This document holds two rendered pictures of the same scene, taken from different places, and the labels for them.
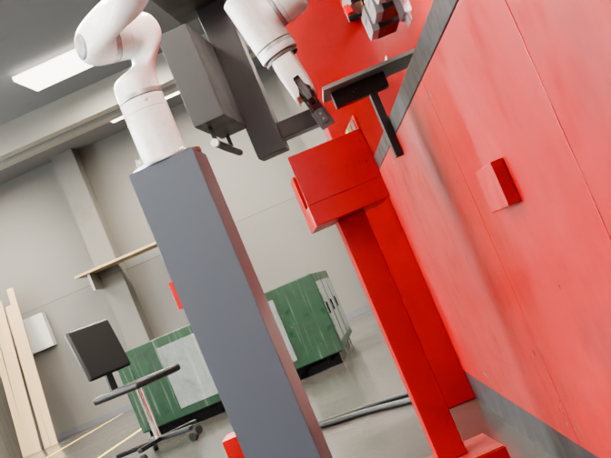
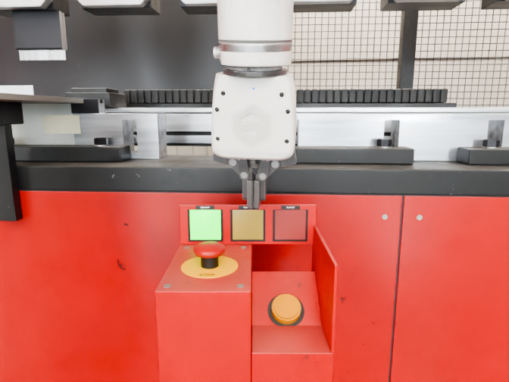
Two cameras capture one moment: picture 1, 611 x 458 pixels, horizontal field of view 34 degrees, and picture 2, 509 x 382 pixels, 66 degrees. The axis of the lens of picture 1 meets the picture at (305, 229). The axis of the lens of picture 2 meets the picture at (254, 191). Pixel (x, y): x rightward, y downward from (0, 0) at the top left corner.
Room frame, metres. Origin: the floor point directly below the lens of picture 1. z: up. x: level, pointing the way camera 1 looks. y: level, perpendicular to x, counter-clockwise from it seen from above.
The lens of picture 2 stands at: (2.07, 0.38, 0.97)
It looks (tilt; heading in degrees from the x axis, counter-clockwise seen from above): 11 degrees down; 274
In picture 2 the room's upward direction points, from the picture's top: straight up
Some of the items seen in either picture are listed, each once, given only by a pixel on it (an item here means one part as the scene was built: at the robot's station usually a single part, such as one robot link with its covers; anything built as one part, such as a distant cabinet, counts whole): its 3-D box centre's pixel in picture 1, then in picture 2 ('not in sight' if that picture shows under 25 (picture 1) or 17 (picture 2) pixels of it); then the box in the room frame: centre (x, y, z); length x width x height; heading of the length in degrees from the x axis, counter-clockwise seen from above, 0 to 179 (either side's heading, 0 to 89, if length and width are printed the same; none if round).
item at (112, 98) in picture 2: not in sight; (83, 97); (2.58, -0.62, 1.01); 0.26 x 0.12 x 0.05; 90
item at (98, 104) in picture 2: not in sight; (56, 106); (2.55, -0.45, 0.99); 0.20 x 0.03 x 0.03; 0
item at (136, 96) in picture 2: not in sight; (185, 96); (2.37, -0.85, 1.02); 0.37 x 0.06 x 0.04; 0
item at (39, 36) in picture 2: (403, 6); (40, 36); (2.57, -0.45, 1.13); 0.10 x 0.02 x 0.10; 0
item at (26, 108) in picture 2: not in sight; (40, 105); (2.58, -0.44, 0.99); 0.14 x 0.01 x 0.03; 0
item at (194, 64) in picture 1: (205, 84); not in sight; (3.79, 0.14, 1.42); 0.45 x 0.12 x 0.36; 173
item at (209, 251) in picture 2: not in sight; (209, 257); (2.16, -0.08, 0.79); 0.04 x 0.04 x 0.04
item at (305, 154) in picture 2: not in sight; (332, 154); (1.97, -0.40, 0.89); 0.30 x 0.05 x 0.03; 0
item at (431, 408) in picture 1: (400, 335); not in sight; (2.11, -0.10, 0.39); 0.06 x 0.06 x 0.54; 4
